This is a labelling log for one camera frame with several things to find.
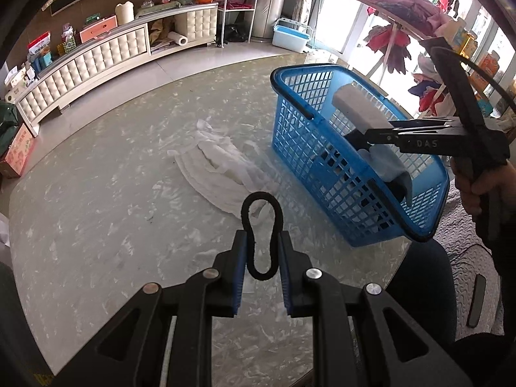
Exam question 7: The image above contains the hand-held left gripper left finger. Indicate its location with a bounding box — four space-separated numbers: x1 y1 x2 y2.
52 231 247 387

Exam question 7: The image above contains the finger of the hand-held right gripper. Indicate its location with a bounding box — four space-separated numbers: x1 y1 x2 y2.
389 116 456 130
347 127 408 152

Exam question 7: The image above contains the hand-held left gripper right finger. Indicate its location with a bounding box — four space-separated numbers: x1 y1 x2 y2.
278 232 472 387

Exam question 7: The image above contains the light blue cloth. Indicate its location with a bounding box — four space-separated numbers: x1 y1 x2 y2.
361 145 414 206

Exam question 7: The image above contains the black hair tie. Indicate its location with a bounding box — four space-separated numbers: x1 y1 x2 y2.
241 191 283 281

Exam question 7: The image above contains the blue plastic basket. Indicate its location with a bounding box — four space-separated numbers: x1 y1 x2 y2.
270 64 450 248

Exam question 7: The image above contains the white cloth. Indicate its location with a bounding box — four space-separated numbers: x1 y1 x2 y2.
167 119 283 218

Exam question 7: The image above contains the person's right forearm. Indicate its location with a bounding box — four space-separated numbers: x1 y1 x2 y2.
478 187 516 335

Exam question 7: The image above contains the person's right hand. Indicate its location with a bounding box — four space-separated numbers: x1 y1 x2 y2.
449 157 511 215

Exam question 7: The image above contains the orange carton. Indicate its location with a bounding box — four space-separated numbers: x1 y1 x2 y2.
480 50 504 85

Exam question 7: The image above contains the blue and white carton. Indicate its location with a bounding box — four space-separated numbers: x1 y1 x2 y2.
447 18 478 57

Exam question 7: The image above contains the wooden clothes rack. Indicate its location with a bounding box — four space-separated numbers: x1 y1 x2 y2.
349 0 516 115

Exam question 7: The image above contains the grey quilted blanket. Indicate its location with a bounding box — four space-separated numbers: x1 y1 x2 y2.
435 193 504 339

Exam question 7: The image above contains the pink clothes pile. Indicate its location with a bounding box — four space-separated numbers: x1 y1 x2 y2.
357 0 452 37

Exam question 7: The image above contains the light blue plastic bin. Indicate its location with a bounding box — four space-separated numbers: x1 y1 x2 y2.
272 18 313 53

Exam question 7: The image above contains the black remote control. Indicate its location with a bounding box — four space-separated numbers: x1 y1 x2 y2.
467 274 488 328

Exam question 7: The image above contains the standing air conditioner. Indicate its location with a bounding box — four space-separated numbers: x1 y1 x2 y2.
252 0 301 43

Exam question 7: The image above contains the white metal shelf rack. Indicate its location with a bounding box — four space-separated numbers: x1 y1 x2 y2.
205 0 264 47

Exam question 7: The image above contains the pink printed cardboard box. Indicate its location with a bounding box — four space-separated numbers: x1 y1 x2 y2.
0 124 35 178

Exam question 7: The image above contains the white padded tv cabinet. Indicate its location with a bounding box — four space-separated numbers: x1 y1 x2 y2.
15 2 220 138

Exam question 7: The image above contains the green cushion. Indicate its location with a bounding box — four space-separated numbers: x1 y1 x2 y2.
135 1 181 19

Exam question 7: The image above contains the green plastic bag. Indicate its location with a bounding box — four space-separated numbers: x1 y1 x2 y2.
0 101 19 158

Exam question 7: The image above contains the pink storage box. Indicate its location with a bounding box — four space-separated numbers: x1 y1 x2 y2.
78 15 118 44

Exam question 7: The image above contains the white plastic jug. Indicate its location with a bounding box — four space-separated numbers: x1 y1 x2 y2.
115 2 135 25

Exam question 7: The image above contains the tissue box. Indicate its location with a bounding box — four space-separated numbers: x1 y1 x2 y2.
5 66 35 89

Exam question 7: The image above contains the red and white box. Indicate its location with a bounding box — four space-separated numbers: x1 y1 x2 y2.
27 31 52 56

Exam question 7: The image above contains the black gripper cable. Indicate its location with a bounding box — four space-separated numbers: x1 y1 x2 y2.
429 46 516 109

